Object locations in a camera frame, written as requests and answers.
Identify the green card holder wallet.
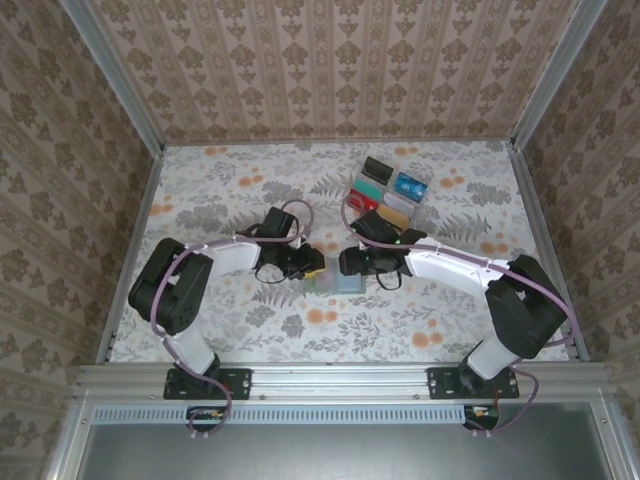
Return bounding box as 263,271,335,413
303,269,367,297

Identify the orange card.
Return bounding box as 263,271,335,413
377,207,409,231

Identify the red card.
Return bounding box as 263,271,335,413
346,188,380,215

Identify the white card with pink print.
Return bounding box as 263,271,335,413
382,193,414,216

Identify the clear acrylic card organizer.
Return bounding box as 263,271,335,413
344,154,431,232

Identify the teal card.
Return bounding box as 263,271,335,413
352,177,385,199

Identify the blue VIP card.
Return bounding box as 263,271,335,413
392,172,430,201

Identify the black card stack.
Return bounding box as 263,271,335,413
362,156,392,184

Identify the floral table cover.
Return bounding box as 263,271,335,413
107,141,576,364

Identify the small controller board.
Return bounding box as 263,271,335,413
467,405,501,424
188,407,226,424

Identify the grey metal panel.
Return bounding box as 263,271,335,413
44,399,640,480

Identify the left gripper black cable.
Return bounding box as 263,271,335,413
253,260,301,285

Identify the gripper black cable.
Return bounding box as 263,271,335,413
253,260,301,285
374,267,405,291

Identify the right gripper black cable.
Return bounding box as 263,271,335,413
374,267,405,291

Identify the aluminium frame rail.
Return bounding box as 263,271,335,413
74,362,621,401

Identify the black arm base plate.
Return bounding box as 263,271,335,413
427,367,521,400
164,368,253,400

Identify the grey slotted cable duct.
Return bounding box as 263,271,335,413
92,404,467,426

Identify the aluminium side rail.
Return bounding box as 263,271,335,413
94,147,166,364
507,142,591,361

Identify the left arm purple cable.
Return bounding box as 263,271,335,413
149,198,316,441

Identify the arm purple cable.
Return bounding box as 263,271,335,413
340,197,581,439
149,198,316,441

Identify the aluminium frame post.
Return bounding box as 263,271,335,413
59,0,166,154
509,0,609,151

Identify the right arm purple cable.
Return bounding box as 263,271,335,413
340,197,581,439

